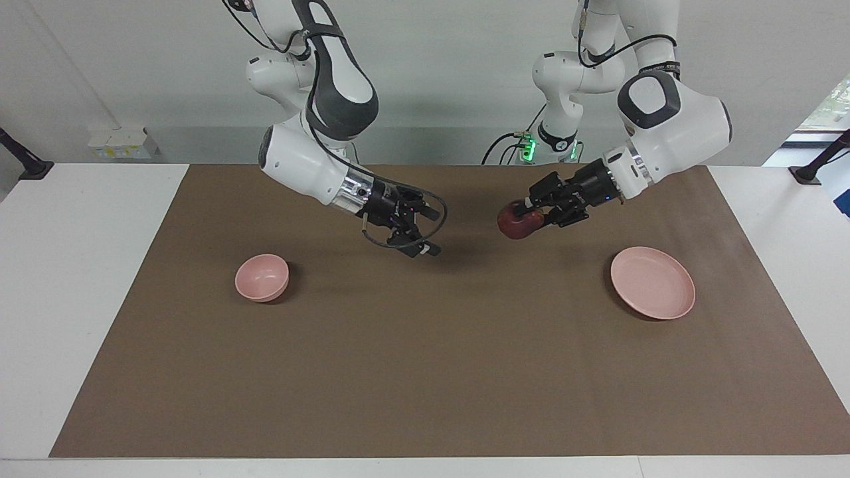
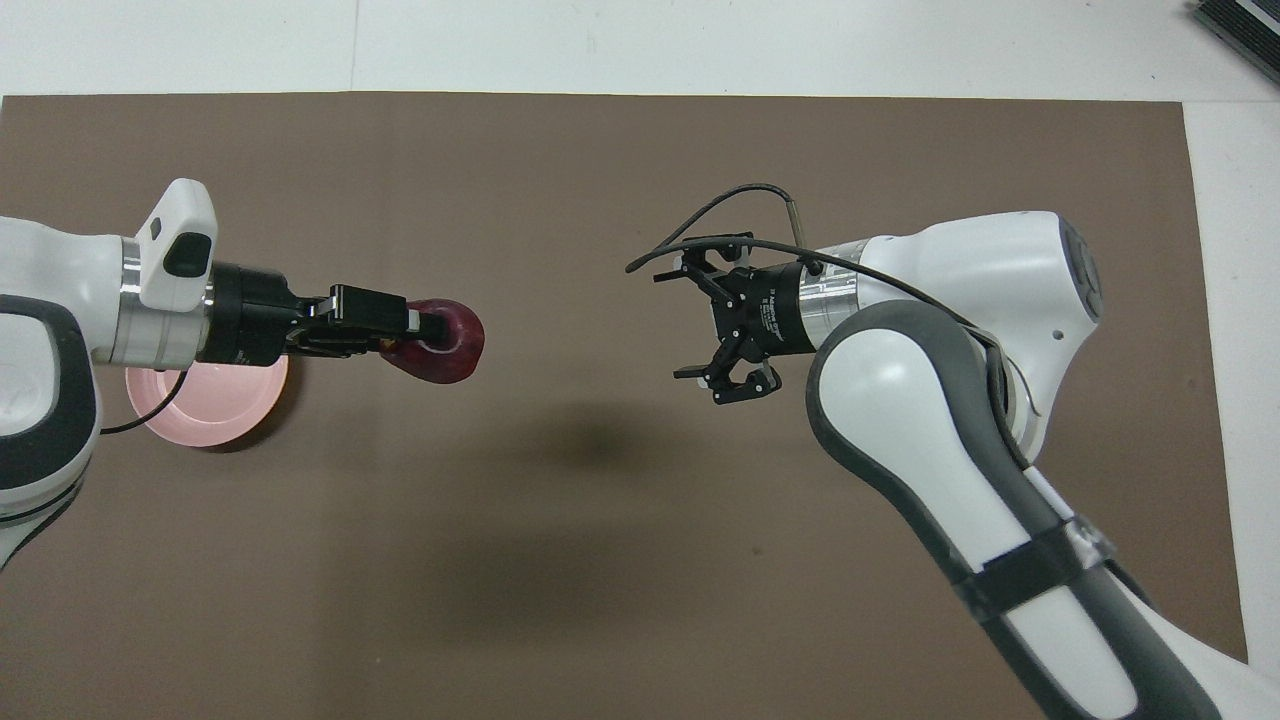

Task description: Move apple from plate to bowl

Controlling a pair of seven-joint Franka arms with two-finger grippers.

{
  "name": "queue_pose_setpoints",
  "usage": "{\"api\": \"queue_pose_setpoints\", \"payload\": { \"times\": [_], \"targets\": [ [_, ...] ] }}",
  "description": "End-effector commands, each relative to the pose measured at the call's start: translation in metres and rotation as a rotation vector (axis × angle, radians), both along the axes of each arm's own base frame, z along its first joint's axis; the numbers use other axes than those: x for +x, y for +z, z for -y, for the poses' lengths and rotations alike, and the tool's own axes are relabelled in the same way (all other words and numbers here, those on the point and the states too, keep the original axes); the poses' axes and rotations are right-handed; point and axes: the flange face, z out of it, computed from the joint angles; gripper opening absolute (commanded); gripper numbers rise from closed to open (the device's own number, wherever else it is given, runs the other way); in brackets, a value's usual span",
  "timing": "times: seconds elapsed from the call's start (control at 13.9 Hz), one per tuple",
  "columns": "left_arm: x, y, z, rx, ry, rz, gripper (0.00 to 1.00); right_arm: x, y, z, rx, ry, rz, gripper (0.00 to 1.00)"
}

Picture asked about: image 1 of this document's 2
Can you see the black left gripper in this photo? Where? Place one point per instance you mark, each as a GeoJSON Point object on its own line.
{"type": "Point", "coordinates": [591, 189]}

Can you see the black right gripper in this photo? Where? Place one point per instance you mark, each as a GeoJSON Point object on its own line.
{"type": "Point", "coordinates": [388, 202]}

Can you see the dark red apple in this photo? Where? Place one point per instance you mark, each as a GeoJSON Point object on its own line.
{"type": "Point", "coordinates": [518, 227]}

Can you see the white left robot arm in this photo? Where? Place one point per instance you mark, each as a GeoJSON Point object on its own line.
{"type": "Point", "coordinates": [690, 126]}

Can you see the pink plate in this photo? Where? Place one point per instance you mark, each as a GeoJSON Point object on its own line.
{"type": "Point", "coordinates": [653, 282]}

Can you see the pink bowl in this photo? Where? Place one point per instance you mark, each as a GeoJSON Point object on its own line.
{"type": "Point", "coordinates": [261, 279]}

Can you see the brown table mat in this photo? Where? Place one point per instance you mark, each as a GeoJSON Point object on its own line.
{"type": "Point", "coordinates": [425, 358]}

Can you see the blue object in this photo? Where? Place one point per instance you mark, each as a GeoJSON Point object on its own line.
{"type": "Point", "coordinates": [843, 202]}

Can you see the white power strip box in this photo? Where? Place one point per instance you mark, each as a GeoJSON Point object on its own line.
{"type": "Point", "coordinates": [123, 143]}

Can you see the black camera stand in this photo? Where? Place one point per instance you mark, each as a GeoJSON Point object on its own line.
{"type": "Point", "coordinates": [30, 166]}
{"type": "Point", "coordinates": [813, 169]}

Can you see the window with dark frame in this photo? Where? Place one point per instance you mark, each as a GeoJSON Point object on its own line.
{"type": "Point", "coordinates": [830, 109]}

